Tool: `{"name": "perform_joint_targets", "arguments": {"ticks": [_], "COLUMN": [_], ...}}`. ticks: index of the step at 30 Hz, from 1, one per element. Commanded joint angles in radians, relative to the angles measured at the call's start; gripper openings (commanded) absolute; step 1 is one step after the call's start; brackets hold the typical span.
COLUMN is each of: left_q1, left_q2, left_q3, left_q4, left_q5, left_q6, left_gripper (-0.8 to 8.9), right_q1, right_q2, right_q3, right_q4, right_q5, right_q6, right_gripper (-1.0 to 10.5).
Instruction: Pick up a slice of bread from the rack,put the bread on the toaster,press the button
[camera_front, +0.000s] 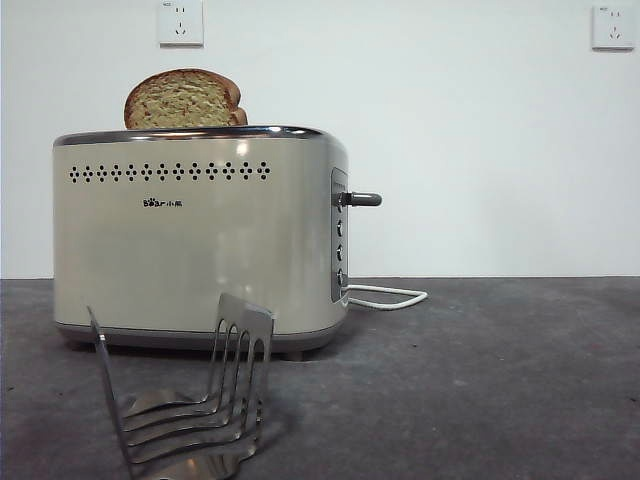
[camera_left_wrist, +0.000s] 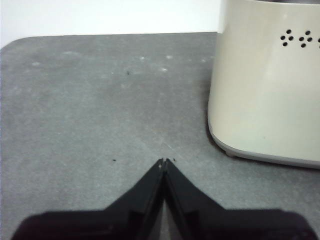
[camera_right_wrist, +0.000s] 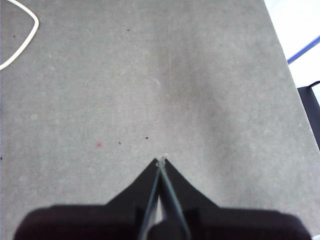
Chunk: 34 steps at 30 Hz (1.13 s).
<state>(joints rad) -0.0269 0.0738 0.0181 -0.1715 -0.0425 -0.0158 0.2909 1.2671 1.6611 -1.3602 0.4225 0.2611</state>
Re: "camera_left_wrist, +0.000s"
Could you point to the cream two-slot toaster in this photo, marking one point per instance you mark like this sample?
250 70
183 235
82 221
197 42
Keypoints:
262 95

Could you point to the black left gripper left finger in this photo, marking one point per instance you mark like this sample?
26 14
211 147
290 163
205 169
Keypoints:
120 220

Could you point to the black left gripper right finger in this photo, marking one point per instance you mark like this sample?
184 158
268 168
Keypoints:
212 222

